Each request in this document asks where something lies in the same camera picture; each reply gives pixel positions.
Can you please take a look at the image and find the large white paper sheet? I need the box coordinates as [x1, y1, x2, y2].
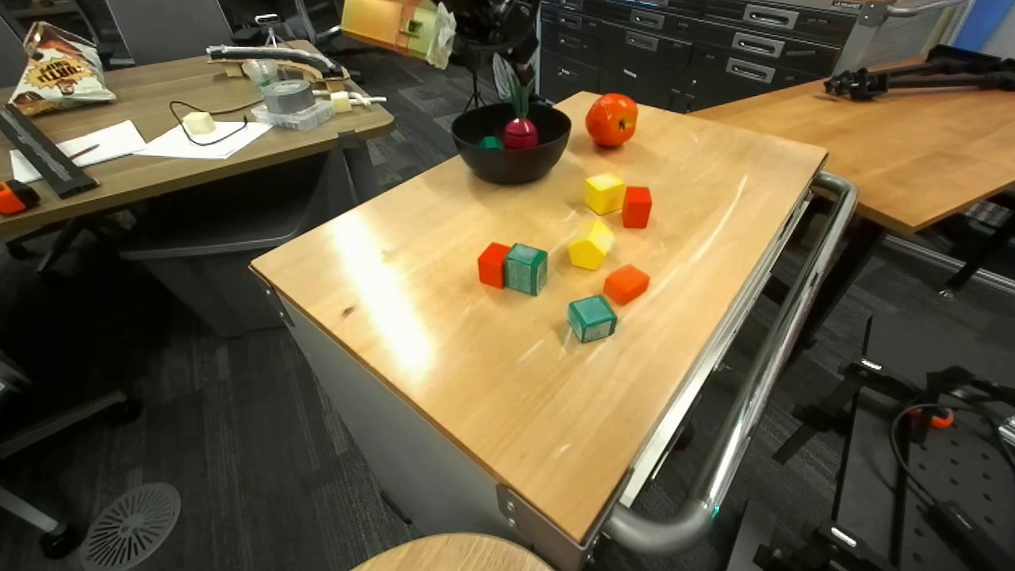
[133, 117, 275, 165]

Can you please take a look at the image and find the grey office chair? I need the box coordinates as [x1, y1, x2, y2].
[98, 0, 235, 64]

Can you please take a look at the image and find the white round puck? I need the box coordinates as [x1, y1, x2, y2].
[179, 108, 222, 138]

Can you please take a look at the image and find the black perforated breadboard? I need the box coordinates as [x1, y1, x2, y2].
[884, 421, 1015, 571]

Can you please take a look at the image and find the white power adapter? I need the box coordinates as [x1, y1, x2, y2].
[321, 88, 393, 117]

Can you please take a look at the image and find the dark office chair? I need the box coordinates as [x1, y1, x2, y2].
[247, 0, 346, 52]

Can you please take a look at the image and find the chips bag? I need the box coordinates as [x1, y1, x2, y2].
[5, 19, 120, 117]

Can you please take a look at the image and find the black drawer cabinet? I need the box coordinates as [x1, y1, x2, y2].
[537, 0, 881, 113]

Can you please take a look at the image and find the black camera stand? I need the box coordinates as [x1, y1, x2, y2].
[755, 313, 1015, 571]

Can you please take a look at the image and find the round wooden stool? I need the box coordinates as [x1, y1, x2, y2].
[347, 529, 556, 571]

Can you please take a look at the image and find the chrome cart handle rail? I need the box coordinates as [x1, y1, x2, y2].
[599, 173, 859, 559]

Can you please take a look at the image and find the small orange object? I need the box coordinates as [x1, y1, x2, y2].
[0, 180, 44, 223]

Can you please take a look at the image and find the long black bar device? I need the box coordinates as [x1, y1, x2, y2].
[0, 106, 101, 203]

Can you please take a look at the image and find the grey metal tool cart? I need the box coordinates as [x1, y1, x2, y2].
[250, 178, 859, 571]

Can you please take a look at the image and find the orange clamp handle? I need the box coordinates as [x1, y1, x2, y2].
[909, 404, 961, 435]

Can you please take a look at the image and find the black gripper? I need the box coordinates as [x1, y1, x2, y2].
[452, 0, 545, 64]

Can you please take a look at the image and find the orange apple toy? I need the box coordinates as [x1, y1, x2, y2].
[582, 88, 640, 151]

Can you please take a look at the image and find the orange wooden cube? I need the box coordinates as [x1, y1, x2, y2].
[599, 264, 652, 310]

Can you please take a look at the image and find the wooden workbench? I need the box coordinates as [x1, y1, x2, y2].
[691, 61, 1015, 239]

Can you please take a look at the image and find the green wooden cube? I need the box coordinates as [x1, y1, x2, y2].
[505, 241, 551, 300]
[564, 292, 622, 345]

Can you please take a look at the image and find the red radish toy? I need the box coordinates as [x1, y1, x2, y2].
[499, 61, 541, 155]

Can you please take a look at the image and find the small white paper sheet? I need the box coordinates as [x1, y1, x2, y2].
[58, 117, 152, 173]

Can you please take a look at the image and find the wooden office desk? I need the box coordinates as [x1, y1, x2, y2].
[0, 52, 397, 247]

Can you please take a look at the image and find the round floor grille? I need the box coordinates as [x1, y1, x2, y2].
[76, 478, 182, 571]

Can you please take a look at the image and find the blue panel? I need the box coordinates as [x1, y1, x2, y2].
[954, 0, 1015, 61]

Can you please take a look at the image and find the curved black white band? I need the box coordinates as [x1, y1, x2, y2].
[204, 42, 353, 84]

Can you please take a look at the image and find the grey plastic bin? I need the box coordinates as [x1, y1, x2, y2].
[837, 0, 974, 75]

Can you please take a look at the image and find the yellow wooden cube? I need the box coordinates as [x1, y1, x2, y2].
[579, 173, 628, 218]
[564, 216, 617, 276]

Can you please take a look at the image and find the red-orange wooden cube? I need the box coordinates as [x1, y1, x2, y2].
[476, 241, 514, 292]
[617, 185, 657, 232]

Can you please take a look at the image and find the black bowl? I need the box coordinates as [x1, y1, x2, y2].
[451, 98, 575, 186]

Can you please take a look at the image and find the dark office chair base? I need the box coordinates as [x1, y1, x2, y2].
[0, 345, 144, 565]

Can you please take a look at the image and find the black tripod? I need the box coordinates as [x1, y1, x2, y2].
[825, 45, 1015, 106]

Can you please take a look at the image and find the clear plastic container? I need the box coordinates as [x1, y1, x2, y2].
[254, 75, 322, 133]

